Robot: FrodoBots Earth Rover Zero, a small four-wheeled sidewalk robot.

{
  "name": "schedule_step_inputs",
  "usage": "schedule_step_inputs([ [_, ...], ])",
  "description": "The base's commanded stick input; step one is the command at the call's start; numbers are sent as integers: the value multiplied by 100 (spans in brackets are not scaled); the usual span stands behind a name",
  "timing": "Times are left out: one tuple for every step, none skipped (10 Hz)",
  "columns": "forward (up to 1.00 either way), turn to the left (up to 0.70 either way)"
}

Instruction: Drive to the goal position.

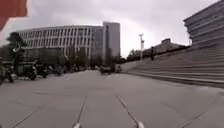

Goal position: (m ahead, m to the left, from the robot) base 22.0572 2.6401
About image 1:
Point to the dark car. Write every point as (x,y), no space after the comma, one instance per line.
(106,69)

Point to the row of trees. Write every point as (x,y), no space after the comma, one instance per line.
(80,56)

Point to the lamp pole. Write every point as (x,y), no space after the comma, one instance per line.
(141,46)

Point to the grey paved plaza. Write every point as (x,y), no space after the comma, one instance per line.
(100,96)

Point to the person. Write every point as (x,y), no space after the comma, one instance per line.
(152,53)

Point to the low building with sloped roof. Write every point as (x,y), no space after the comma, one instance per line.
(165,46)

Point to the large pale curved building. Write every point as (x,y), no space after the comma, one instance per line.
(60,36)

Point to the robot's own part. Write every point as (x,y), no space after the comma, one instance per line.
(76,125)
(140,125)

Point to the row of parked scooters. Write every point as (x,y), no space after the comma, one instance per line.
(28,71)

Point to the grey layered building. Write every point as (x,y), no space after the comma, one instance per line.
(206,26)

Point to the red banner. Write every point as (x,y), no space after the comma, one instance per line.
(11,8)

